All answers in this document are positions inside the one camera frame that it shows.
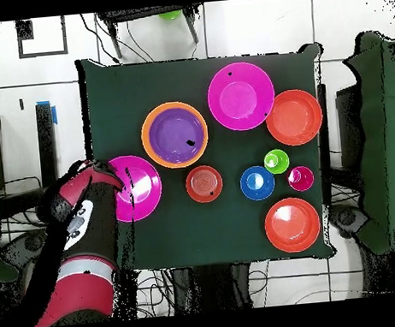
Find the purple bowl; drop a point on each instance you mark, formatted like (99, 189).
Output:
(176, 136)

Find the deep red-orange bowl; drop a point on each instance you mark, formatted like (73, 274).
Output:
(292, 225)

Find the small red bowl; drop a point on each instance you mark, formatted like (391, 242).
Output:
(204, 183)

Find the orange bowl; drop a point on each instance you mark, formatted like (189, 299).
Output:
(145, 137)

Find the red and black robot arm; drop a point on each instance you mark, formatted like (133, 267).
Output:
(87, 283)

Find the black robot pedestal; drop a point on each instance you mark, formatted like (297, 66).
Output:
(208, 289)

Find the red cup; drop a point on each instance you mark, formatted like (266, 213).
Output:
(300, 178)

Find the black office chair base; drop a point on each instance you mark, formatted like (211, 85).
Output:
(29, 243)
(346, 218)

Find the lime green bowl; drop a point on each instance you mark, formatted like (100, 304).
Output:
(171, 15)

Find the dark green tablecloth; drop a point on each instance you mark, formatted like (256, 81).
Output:
(125, 87)

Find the green cup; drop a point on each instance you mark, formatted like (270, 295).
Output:
(277, 161)

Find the blue bowl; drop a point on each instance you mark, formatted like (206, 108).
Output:
(257, 183)

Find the black stool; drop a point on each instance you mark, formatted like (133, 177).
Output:
(143, 13)

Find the blue tape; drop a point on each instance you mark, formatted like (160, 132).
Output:
(54, 116)

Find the pink bowl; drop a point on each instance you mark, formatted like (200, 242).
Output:
(239, 96)
(144, 188)

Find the black table frame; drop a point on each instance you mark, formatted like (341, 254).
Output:
(323, 125)
(46, 142)

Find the shallow red-orange bowl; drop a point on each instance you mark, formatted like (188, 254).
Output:
(294, 117)

